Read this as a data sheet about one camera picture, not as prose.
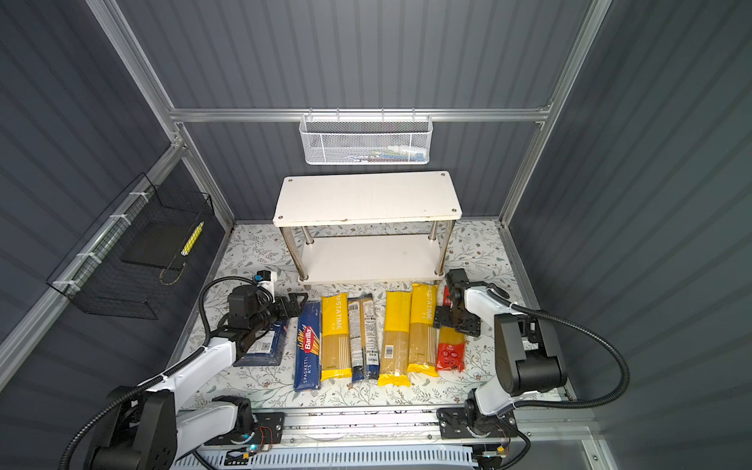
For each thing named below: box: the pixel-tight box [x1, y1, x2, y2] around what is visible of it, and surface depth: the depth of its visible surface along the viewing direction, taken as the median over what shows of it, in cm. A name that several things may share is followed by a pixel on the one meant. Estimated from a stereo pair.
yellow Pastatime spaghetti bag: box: [321, 292, 353, 381], surface depth 88 cm
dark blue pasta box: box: [232, 321, 286, 368], surface depth 83 cm
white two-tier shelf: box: [272, 170, 464, 285], surface depth 88 cm
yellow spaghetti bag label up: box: [377, 290, 413, 388], surface depth 87 cm
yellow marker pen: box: [180, 220, 205, 256], surface depth 80 cm
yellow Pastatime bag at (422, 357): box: [407, 282, 440, 377], surface depth 90 cm
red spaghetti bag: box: [436, 326, 467, 373], surface depth 86 cm
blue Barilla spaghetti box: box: [292, 299, 323, 391], surface depth 85 cm
